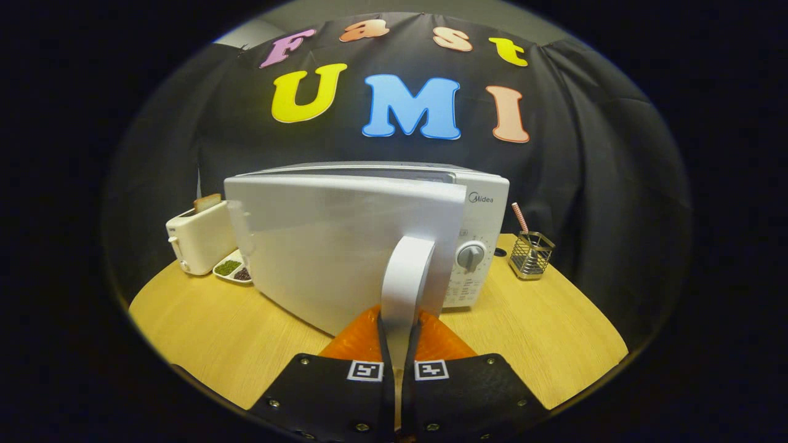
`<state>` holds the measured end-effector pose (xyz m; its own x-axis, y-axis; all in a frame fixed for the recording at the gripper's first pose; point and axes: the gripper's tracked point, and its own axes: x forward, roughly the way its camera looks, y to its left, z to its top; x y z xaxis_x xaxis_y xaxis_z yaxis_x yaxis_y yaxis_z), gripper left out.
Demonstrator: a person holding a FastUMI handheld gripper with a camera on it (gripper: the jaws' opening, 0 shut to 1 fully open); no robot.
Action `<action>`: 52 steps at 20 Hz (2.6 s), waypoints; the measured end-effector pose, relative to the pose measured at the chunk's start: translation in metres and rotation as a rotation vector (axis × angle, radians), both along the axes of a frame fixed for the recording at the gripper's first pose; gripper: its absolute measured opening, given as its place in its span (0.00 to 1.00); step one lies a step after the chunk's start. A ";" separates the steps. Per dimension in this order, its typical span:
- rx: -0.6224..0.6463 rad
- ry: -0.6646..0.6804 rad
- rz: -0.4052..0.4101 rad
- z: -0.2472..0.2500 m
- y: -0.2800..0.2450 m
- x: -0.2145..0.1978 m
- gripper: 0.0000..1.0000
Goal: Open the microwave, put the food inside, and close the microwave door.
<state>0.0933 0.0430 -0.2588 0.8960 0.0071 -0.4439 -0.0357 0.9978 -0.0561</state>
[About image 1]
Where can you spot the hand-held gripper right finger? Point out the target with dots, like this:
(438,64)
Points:
(409,400)

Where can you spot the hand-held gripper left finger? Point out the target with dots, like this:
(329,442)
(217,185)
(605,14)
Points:
(386,400)

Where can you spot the white microwave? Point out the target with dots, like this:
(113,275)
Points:
(332,246)

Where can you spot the white divided seed dish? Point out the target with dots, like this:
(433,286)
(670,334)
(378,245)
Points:
(229,267)

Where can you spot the pink striped straw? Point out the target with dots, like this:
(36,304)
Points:
(520,217)

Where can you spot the white toaster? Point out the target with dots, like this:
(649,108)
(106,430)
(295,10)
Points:
(200,240)

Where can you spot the toast slice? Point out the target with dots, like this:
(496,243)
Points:
(207,202)

